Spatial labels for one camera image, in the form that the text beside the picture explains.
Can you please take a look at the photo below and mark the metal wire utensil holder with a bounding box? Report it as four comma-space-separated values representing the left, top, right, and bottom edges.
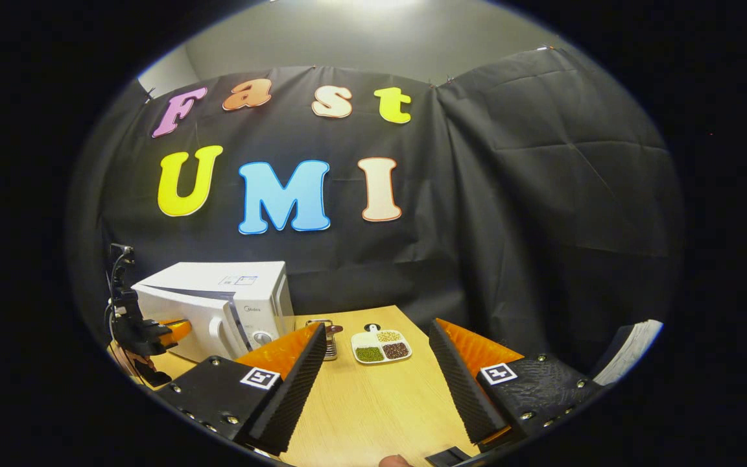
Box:
305, 318, 344, 361

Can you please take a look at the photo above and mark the black backdrop cloth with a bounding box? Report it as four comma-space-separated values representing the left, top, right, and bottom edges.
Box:
69, 47, 682, 377

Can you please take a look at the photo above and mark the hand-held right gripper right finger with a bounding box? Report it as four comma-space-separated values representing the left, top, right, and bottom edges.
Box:
429, 318, 604, 453

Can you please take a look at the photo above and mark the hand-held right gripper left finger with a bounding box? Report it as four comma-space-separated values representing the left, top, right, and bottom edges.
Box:
156, 322, 327, 456

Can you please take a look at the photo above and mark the white divided dish of beans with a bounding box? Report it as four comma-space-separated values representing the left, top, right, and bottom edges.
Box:
351, 323, 413, 365

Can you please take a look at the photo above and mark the white microwave oven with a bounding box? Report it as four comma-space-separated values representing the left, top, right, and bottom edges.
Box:
132, 261, 295, 364

